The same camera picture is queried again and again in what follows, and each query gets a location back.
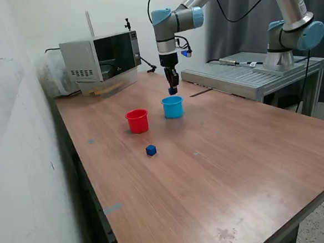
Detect dark grey curtain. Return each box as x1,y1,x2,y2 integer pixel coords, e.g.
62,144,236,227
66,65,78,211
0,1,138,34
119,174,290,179
201,0,324,114

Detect red plastic cup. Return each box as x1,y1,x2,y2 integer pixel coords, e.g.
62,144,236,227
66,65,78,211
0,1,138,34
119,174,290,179
123,107,150,135

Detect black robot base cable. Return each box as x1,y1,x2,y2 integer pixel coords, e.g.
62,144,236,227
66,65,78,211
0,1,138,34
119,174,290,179
295,49,314,114

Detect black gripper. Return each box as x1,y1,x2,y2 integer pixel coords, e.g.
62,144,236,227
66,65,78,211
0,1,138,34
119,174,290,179
156,51,182,95

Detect grey connector cable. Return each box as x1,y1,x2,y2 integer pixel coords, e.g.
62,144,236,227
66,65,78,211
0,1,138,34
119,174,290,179
206,57,264,69

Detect silver blue-jointed robot arm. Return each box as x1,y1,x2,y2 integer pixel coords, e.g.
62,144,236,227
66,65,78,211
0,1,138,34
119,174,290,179
147,0,324,78

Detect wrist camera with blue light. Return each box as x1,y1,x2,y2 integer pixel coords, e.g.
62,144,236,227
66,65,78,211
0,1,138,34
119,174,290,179
174,45,194,59

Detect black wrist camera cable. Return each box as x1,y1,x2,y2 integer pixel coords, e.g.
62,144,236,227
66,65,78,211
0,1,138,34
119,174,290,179
144,0,269,56

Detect silver microwave oven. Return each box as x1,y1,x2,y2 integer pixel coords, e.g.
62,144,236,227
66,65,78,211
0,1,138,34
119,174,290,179
56,25,144,88

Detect dark flat strip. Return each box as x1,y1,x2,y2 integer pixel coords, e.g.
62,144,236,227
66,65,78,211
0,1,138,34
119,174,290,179
189,86,212,99

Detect blue plastic cup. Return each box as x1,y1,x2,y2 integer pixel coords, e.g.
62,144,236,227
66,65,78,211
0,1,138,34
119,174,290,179
159,94,185,120

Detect crumpled clear plastic bag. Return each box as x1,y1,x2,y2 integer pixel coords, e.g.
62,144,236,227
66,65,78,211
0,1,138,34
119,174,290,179
33,53,83,99

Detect thin white rod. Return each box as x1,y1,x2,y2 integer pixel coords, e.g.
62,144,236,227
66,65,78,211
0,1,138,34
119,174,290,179
83,10,98,37

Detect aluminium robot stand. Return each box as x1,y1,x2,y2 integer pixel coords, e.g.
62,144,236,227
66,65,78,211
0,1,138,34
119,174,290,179
178,47,324,118

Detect large grey tape strip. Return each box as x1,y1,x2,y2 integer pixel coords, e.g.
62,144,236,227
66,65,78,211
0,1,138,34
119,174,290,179
102,201,123,216

